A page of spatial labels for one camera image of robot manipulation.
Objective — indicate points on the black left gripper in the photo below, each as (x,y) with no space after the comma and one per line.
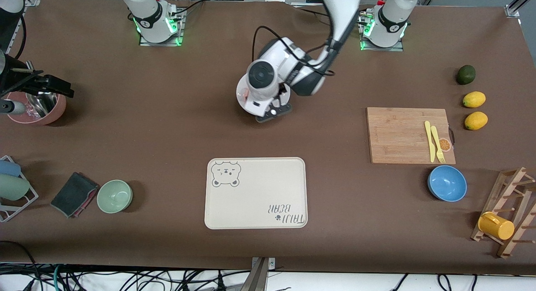
(282,88)

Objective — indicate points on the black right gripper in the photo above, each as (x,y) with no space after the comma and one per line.
(21,78)

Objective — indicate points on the white round plate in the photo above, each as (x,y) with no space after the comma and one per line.
(242,94)

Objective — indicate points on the metal scoop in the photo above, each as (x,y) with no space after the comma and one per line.
(44,104)

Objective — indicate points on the pink metal-lined bowl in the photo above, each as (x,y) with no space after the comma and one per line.
(60,109)

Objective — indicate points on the clear ice cubes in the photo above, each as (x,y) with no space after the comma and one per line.
(30,111)

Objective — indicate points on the light blue cup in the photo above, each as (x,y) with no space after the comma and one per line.
(8,168)

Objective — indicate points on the cream bear print tray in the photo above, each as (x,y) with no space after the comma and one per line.
(255,199)

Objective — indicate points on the pale green cup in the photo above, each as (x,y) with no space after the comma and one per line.
(12,187)

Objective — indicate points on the dark grey folded cloth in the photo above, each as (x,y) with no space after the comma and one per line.
(73,194)

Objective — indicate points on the wooden cutting board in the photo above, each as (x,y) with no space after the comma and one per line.
(398,136)

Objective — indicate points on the pale green bowl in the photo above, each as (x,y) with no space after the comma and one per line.
(114,197)

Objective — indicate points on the yellow plastic knife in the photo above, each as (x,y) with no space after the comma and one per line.
(430,142)

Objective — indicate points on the yellow plastic fork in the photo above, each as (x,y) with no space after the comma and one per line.
(436,140)

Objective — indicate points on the dark green avocado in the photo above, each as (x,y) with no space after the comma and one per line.
(466,74)

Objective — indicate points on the blue bowl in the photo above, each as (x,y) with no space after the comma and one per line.
(447,183)

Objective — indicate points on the yellow lemon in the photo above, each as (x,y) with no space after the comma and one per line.
(474,99)
(476,120)

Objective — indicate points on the wooden peg cup rack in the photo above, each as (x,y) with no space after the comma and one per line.
(494,194)

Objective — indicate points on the aluminium corner profile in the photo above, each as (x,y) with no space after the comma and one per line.
(513,10)

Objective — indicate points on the yellow mug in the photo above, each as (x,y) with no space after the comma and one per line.
(496,226)

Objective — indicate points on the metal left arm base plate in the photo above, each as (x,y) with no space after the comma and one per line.
(364,46)

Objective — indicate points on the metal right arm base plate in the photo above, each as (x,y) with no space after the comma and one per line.
(178,33)

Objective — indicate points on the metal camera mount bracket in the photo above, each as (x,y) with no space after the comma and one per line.
(257,278)

